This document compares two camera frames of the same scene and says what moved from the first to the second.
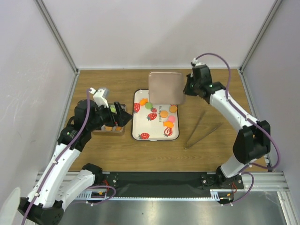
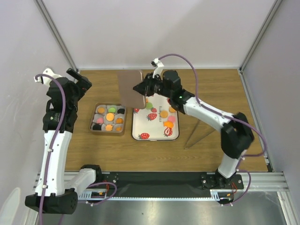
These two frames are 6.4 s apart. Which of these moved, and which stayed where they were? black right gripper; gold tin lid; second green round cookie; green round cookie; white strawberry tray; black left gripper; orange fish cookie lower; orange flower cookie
Moved: black left gripper; black right gripper; gold tin lid
Stayed: orange fish cookie lower; orange flower cookie; green round cookie; second green round cookie; white strawberry tray
